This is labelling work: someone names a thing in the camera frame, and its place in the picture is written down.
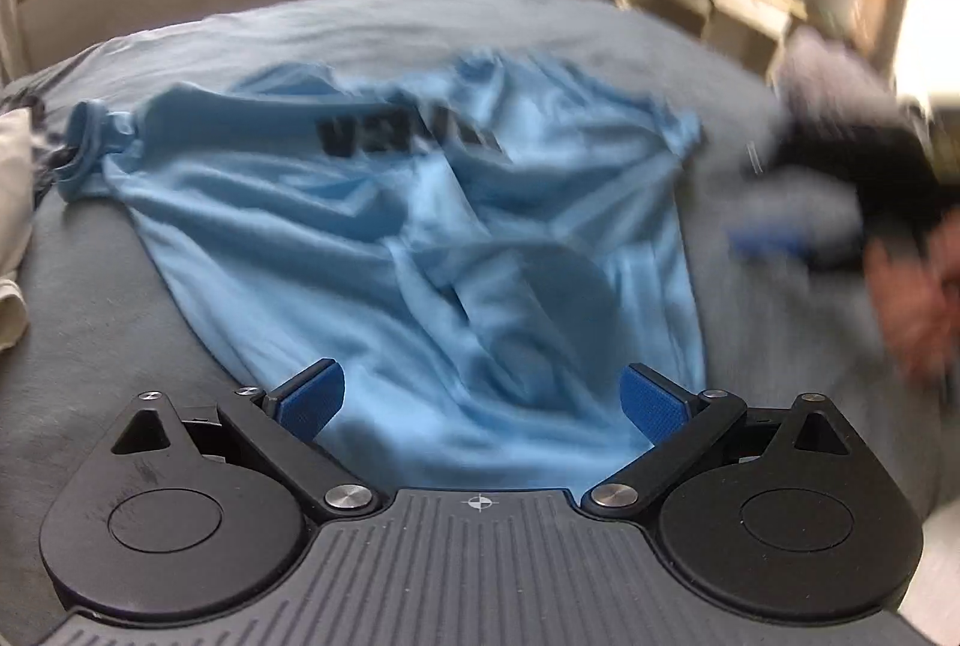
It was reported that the light blue t-shirt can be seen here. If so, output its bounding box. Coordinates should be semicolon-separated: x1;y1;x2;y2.
55;52;706;493

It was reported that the person's right hand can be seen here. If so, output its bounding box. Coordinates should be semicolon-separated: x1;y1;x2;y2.
864;210;958;386

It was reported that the folded pink checked garment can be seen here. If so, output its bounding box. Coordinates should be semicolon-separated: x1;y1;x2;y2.
771;26;903;127

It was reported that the grey bed blanket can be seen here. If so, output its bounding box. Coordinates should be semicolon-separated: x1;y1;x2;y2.
2;0;958;644

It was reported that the wooden desk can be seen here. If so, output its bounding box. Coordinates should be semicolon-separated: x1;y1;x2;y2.
636;0;807;80

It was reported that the folded cream garment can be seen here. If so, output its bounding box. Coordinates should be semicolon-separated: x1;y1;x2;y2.
0;108;34;352

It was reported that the dark grey garment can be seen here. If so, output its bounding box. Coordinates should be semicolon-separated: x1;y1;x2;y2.
2;91;71;205

